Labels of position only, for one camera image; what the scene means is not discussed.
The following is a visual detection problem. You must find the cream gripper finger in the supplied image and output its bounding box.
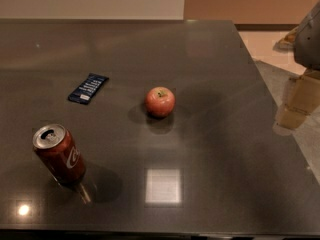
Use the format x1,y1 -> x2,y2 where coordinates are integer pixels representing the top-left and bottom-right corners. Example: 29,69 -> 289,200
275,69 -> 320,130

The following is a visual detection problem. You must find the red coke can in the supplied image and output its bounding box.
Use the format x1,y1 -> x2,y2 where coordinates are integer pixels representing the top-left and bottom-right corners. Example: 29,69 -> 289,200
33,124 -> 86,185

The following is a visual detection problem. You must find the red apple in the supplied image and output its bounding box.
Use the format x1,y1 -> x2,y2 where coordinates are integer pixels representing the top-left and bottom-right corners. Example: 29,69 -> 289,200
144,87 -> 175,118

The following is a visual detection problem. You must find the dark blue snack packet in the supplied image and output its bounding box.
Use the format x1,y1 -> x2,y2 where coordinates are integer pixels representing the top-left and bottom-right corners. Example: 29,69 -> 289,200
68,73 -> 109,105

